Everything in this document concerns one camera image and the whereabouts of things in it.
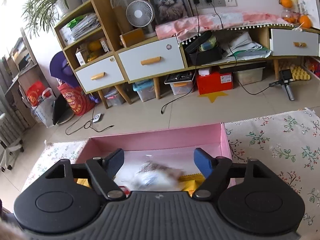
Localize pink cardboard box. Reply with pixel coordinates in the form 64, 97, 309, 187
76, 123, 232, 190

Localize black handheld camera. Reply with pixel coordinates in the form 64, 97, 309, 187
269, 69, 295, 101

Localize white grey snack bag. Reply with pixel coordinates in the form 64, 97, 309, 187
127, 161, 184, 192

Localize purple plush toy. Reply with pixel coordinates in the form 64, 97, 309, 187
49, 50, 106, 104

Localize long wooden tv console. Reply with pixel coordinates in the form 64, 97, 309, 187
154, 11, 320, 81

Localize white floor charger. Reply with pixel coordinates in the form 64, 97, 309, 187
92, 113, 101, 123

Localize floral tablecloth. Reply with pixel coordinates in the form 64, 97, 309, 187
14, 109, 319, 239

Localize red storage box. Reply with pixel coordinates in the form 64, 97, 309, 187
196, 72, 233, 95

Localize orange fruit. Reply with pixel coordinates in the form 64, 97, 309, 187
299, 15, 312, 29
278, 0, 293, 9

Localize orange fruit lower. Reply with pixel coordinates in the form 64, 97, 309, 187
299, 15, 312, 29

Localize white desk fan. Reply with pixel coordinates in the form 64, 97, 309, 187
126, 0, 155, 35

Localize pink cloth cover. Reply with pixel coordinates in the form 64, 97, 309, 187
156, 11, 289, 42

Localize wooden shelf cabinet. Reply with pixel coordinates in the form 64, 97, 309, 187
54, 0, 187, 106

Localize potted green plant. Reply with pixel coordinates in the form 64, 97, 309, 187
22, 0, 82, 37

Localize black basket on console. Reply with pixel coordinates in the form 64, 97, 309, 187
183, 31, 222, 66

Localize white shopping bag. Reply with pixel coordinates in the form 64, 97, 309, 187
27, 81, 56, 128

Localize orange fruit upper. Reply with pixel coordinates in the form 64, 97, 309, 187
278, 0, 293, 9

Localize clear plastic bin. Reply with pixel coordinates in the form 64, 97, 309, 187
235, 67, 264, 86

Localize yellow egg tray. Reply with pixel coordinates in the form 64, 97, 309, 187
281, 63, 311, 81

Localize large yellow snack bag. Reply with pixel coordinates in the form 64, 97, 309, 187
178, 173, 205, 196

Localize yellow ribbed snack bag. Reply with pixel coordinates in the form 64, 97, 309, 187
74, 178, 91, 188

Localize red candy pack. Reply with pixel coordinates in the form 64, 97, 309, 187
119, 186, 131, 197

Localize cardboard box on cabinet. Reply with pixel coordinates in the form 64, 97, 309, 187
120, 28, 145, 48

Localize red gift bag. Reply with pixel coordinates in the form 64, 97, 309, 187
57, 83, 95, 116

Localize blue lid plastic bin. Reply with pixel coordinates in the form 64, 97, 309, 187
132, 79, 156, 102

